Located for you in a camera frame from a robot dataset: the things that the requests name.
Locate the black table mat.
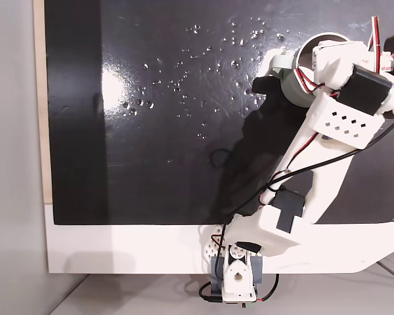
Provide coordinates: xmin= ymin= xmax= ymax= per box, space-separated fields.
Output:
xmin=44 ymin=0 xmax=394 ymax=226

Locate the black power cable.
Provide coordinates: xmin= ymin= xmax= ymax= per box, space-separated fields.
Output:
xmin=198 ymin=273 xmax=280 ymax=305

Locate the black camera cable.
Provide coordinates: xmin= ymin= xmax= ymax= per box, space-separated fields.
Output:
xmin=215 ymin=115 xmax=394 ymax=273

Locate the red white servo wire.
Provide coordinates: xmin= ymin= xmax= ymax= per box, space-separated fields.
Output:
xmin=367 ymin=15 xmax=383 ymax=72

